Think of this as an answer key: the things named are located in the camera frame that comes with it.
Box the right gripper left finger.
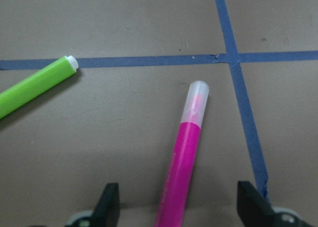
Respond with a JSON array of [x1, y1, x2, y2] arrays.
[[65, 183, 120, 227]]

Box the green highlighter pen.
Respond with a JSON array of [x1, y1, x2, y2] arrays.
[[0, 56, 79, 118]]

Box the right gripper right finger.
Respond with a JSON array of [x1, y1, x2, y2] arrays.
[[237, 181, 311, 227]]

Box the pink highlighter pen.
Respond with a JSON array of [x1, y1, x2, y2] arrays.
[[154, 80, 209, 227]]

